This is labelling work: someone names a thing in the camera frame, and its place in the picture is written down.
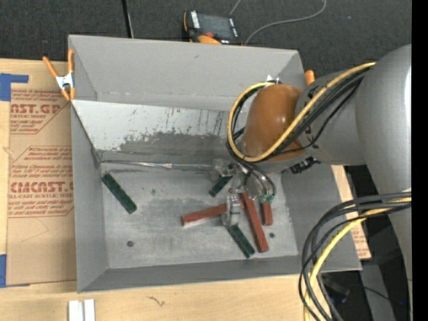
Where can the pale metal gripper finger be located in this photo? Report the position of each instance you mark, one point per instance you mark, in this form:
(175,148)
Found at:
(234,211)
(223,170)

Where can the dark green flat block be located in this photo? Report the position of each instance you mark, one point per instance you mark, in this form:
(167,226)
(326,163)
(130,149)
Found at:
(241,241)
(218,186)
(119,194)

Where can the red-brown flat block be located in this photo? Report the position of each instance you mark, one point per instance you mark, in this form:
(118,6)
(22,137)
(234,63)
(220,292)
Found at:
(255,224)
(267,213)
(204,214)

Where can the grey metal bin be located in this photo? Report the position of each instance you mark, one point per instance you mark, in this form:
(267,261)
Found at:
(160,212)

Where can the brown cardboard board red print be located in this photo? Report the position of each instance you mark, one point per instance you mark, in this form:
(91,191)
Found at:
(40,179)

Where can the black cylinder on white bracket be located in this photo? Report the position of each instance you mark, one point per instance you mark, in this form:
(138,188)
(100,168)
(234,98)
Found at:
(302,167)

